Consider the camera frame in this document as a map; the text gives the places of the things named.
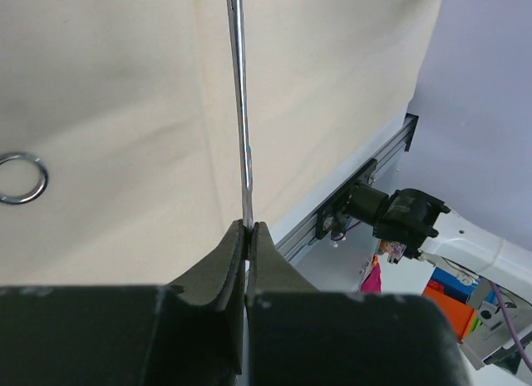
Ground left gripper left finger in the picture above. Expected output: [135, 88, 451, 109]
[157, 220, 245, 385]

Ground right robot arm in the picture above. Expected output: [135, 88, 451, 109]
[347, 182, 531, 302]

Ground steel surgical forceps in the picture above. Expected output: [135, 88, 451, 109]
[227, 0, 254, 230]

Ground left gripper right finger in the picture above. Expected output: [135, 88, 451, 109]
[247, 222, 318, 294]

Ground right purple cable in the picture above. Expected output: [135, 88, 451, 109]
[490, 277, 532, 370]

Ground steel surgical scissors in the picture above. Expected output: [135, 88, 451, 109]
[1, 152, 49, 205]

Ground aluminium front rail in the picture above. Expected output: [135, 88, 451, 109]
[276, 112, 419, 261]

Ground beige cloth wrap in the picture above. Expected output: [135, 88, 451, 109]
[1, 0, 442, 285]

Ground colourful blocks outside cell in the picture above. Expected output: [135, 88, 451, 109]
[422, 268, 482, 343]

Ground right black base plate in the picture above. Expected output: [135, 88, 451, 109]
[314, 158, 378, 240]

